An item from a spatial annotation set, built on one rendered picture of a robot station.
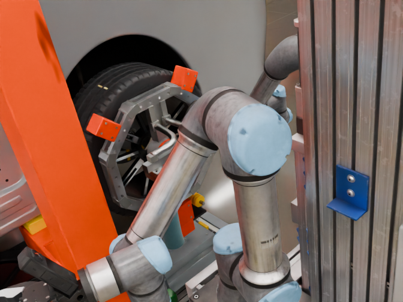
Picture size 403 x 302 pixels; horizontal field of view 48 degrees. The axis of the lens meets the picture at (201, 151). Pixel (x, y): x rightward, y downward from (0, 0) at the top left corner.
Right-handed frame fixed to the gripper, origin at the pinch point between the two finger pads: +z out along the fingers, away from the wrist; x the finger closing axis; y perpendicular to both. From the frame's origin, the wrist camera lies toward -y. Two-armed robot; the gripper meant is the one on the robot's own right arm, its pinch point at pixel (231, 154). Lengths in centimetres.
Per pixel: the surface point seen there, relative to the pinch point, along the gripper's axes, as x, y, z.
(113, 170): -20.5, 7.9, 42.4
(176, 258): -28, -61, 22
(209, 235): -27, -61, 0
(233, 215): -49, -83, -36
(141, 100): -21.5, 29.0, 22.7
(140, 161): -31.0, -1.6, 25.2
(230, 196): -64, -83, -48
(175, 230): -7.8, -25.0, 29.7
